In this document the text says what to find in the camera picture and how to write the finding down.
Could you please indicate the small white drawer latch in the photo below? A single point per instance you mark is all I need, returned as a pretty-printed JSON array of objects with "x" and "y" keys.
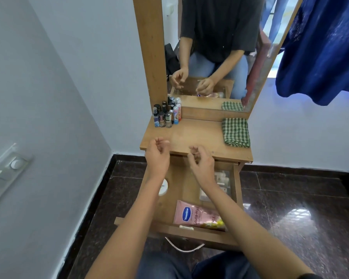
[{"x": 186, "y": 227}]

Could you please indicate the clear plastic box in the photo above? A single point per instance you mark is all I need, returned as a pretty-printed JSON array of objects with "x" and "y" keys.
[{"x": 224, "y": 178}]

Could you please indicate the pink lotion tube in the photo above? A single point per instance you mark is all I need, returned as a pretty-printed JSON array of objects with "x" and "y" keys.
[{"x": 192, "y": 213}]

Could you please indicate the person's blue jeans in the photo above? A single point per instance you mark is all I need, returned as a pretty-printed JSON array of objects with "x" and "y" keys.
[{"x": 168, "y": 267}]

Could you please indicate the blue hanging garment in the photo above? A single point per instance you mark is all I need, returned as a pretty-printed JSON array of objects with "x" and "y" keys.
[{"x": 322, "y": 49}]

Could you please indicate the grey wall switch panel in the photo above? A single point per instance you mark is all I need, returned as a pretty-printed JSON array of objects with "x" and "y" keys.
[{"x": 8, "y": 171}]

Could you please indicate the person's left hand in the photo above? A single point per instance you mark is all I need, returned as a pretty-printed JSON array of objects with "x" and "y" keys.
[{"x": 155, "y": 159}]

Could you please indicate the group of small cosmetic bottles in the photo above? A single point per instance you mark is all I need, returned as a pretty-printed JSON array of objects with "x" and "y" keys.
[{"x": 166, "y": 116}]

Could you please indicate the tall wall mirror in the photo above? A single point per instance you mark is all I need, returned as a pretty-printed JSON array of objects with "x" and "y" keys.
[{"x": 221, "y": 40}]

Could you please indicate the green checked cloth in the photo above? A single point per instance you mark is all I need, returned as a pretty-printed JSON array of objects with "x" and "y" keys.
[{"x": 236, "y": 132}]

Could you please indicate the person's right hand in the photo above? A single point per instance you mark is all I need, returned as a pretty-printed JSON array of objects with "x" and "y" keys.
[{"x": 205, "y": 171}]

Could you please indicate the wooden dressing table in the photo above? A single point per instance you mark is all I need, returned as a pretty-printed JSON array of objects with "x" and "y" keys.
[{"x": 189, "y": 136}]

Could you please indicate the person's right fingers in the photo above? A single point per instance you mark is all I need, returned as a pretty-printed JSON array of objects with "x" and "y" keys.
[{"x": 198, "y": 152}]

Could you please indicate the person's left fingers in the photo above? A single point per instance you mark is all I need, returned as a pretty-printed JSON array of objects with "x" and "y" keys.
[{"x": 162, "y": 143}]

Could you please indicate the person's left forearm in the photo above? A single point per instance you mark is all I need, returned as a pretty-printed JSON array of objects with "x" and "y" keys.
[{"x": 128, "y": 229}]

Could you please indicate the person's right forearm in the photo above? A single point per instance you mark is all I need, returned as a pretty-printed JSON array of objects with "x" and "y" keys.
[{"x": 250, "y": 235}]

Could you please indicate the wooden drawer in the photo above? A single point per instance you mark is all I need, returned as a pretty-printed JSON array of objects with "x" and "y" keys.
[{"x": 183, "y": 188}]

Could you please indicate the yellow packet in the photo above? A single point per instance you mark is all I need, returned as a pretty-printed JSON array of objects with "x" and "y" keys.
[{"x": 216, "y": 225}]

